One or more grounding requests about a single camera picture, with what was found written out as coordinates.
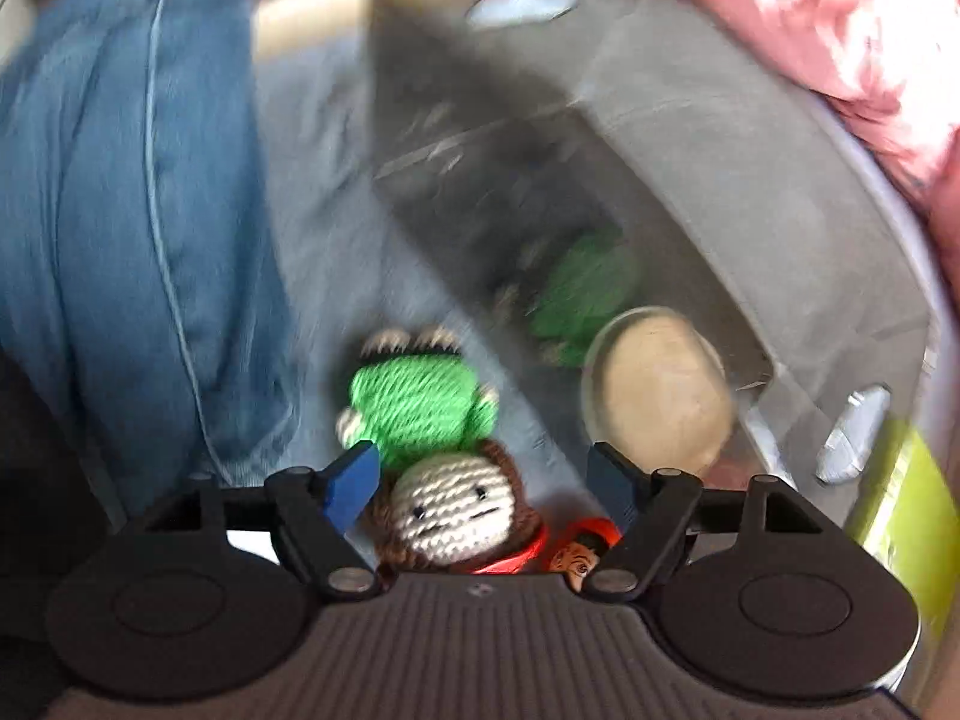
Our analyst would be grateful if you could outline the red hooded figurine keychain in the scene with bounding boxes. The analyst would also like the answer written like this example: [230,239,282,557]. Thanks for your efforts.
[544,517,622,592]

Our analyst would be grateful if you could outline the round beige compact mirror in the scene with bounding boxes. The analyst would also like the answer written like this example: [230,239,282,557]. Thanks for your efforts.
[581,305,736,478]

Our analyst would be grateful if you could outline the crochet doll green sweater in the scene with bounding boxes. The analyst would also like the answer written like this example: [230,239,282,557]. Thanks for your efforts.
[335,327,548,574]

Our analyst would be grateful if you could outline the green lid with clear window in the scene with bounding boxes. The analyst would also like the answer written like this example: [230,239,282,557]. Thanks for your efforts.
[844,418,958,645]

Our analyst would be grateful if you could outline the grey plush mat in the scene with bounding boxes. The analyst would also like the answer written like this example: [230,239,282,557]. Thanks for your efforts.
[256,32,597,530]

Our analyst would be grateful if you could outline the smoky transparent storage bin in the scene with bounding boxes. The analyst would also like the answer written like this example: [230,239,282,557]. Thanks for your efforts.
[370,0,958,520]

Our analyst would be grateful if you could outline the person's legs in jeans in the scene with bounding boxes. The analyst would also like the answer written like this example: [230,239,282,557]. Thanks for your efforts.
[2,0,299,514]

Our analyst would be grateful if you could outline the pink quilt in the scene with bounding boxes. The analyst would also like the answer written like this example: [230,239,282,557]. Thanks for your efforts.
[697,0,958,281]

